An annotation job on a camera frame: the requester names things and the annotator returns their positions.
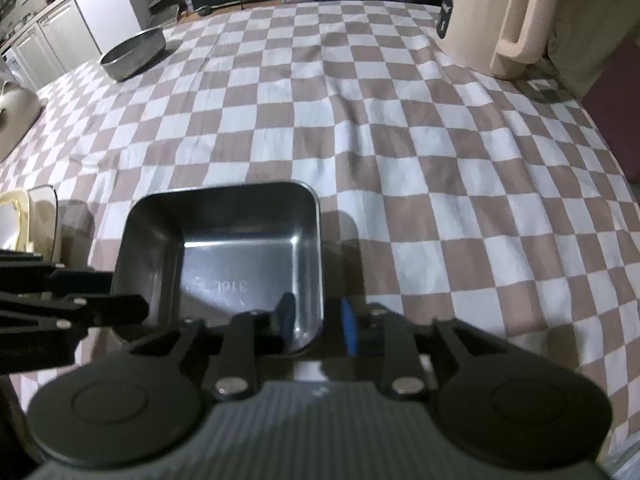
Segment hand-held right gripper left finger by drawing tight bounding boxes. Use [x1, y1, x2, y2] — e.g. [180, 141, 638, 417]
[129, 292, 297, 402]

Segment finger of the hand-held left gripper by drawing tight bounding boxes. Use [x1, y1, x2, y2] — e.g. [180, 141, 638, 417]
[0, 294, 151, 376]
[0, 252, 114, 302]

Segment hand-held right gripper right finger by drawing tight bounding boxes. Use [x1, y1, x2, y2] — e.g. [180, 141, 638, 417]
[341, 299, 503, 402]

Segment white plate with blue rim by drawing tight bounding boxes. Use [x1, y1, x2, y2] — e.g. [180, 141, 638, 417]
[24, 184, 63, 267]

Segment square steel tray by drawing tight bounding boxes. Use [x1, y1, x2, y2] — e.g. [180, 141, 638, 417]
[111, 180, 325, 356]

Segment cream bowl with handles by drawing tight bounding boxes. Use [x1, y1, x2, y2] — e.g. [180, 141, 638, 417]
[0, 189, 31, 253]

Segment cat-shaped ceramic container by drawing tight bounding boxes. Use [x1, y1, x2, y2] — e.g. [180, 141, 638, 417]
[0, 80, 42, 163]

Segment checkered tablecloth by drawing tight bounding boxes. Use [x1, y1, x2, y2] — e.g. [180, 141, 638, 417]
[0, 0, 640, 461]

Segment round steel bowl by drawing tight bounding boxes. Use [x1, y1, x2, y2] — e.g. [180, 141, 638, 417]
[100, 27, 167, 82]

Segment white kitchen cabinet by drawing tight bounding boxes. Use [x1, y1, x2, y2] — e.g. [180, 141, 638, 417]
[0, 0, 101, 92]

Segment beige electric kettle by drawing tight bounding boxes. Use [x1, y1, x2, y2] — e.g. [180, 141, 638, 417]
[435, 0, 565, 80]

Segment pink cushion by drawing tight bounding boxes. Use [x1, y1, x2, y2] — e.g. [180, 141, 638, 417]
[582, 35, 640, 184]

